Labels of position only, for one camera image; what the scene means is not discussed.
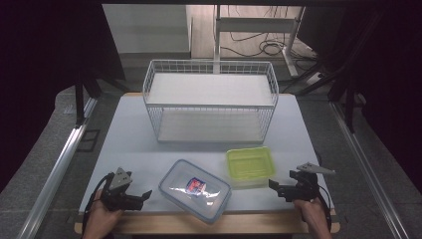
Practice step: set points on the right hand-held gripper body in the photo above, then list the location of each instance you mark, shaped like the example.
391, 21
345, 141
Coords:
305, 187

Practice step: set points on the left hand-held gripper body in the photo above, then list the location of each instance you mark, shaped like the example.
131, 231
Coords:
116, 195

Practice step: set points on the green lidded plastic container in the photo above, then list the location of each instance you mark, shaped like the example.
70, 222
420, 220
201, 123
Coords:
250, 164

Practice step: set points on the person's left hand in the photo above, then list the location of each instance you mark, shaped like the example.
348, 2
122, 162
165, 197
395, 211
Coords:
99, 219

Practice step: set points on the person's right hand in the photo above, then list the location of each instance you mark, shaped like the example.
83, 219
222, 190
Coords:
313, 215

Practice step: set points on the clear container with blue-rimmed lid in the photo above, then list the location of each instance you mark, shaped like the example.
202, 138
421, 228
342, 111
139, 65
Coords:
179, 199

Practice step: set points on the clear packet with red-blue label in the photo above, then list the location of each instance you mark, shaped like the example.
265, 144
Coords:
195, 187

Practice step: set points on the black metal stand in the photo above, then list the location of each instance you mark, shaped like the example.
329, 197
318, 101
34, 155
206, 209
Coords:
348, 106
79, 103

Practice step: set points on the black curtain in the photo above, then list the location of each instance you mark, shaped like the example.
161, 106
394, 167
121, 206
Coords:
394, 83
40, 66

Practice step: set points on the white board panel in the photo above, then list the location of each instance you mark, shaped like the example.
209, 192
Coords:
146, 30

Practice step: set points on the aluminium rail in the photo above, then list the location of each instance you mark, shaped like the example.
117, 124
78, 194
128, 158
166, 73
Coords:
56, 172
365, 166

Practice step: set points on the white metal desk frame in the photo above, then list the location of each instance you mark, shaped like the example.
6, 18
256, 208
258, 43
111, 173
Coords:
255, 25

